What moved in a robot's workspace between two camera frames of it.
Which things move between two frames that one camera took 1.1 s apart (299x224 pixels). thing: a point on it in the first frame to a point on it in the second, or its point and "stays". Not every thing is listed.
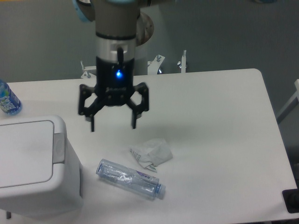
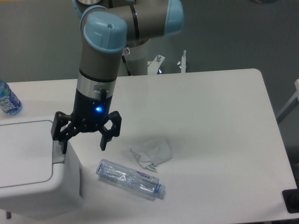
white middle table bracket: [153, 65] stays
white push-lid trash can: [40, 173] stays
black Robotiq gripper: [114, 84] to [89, 114]
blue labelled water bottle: [9, 103] stays
